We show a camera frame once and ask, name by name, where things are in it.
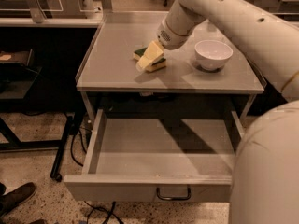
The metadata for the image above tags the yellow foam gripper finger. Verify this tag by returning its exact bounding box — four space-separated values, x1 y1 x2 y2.
144 40 164 63
136 56 151 72

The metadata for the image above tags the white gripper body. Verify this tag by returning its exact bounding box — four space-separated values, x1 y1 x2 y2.
157 18 190 50

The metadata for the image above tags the green and yellow sponge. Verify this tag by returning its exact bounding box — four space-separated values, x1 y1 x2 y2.
133 48 166 72

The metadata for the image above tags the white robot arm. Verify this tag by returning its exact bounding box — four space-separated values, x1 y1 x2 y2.
157 0 299 224

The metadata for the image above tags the grey open top drawer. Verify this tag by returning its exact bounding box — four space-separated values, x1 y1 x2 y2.
64 110 243 203

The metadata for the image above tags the white bowl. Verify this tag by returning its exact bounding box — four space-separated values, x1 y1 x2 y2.
194 40 234 71

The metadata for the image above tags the grey metal cabinet table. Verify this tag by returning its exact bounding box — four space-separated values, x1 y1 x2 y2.
77 11 263 123

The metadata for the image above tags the white horizontal rail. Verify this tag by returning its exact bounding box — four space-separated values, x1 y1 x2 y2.
0 18 101 28

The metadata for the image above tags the black floor cable left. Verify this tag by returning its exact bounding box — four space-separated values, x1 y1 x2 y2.
69 126 125 224

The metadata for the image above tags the black side table frame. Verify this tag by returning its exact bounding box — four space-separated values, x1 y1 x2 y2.
0 49 74 183

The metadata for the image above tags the black drawer handle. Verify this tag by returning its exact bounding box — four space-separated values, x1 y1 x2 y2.
156 187 192 201

